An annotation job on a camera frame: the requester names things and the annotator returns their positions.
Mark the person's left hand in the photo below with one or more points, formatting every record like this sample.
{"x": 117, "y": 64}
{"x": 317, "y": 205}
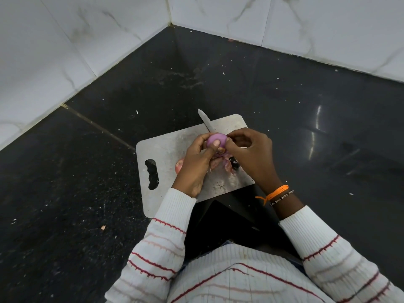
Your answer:
{"x": 195, "y": 168}

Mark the steel cutting board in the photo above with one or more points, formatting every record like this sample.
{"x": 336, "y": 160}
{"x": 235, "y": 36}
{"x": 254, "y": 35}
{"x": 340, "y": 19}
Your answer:
{"x": 161, "y": 145}

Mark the person's right forearm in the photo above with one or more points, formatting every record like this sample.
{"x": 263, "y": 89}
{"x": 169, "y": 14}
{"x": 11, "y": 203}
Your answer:
{"x": 331, "y": 255}

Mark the person's left forearm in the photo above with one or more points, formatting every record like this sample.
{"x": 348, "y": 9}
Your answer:
{"x": 161, "y": 249}

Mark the purple onion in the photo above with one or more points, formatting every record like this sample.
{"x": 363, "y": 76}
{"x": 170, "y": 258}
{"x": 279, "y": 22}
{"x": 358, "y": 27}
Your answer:
{"x": 179, "y": 166}
{"x": 222, "y": 138}

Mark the orange thread wristband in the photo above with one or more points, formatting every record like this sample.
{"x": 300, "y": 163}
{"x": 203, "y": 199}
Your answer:
{"x": 277, "y": 191}

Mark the person's right hand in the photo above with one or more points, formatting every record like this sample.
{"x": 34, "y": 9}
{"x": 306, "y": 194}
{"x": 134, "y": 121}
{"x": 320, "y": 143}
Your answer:
{"x": 257, "y": 157}

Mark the onion peel piece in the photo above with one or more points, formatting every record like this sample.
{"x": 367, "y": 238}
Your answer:
{"x": 216, "y": 163}
{"x": 228, "y": 165}

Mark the white red striped sweater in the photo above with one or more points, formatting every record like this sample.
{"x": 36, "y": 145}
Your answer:
{"x": 236, "y": 268}

